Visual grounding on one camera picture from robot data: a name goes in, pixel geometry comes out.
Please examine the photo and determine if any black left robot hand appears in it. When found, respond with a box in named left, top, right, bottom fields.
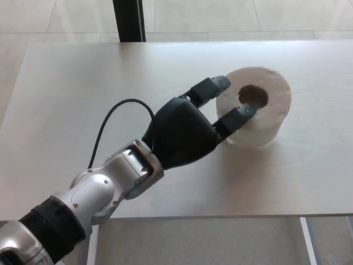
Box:
left=141, top=74, right=259, bottom=169

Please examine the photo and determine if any white toilet paper roll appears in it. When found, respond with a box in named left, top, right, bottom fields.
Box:
left=215, top=66, right=292, bottom=150

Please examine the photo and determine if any white table leg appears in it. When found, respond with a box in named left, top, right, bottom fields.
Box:
left=299, top=218, right=318, bottom=265
left=87, top=225, right=99, bottom=265

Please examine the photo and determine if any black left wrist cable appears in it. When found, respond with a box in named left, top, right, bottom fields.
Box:
left=87, top=99, right=156, bottom=169

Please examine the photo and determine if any black vertical post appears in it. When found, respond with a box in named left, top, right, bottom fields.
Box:
left=113, top=0, right=147, bottom=43

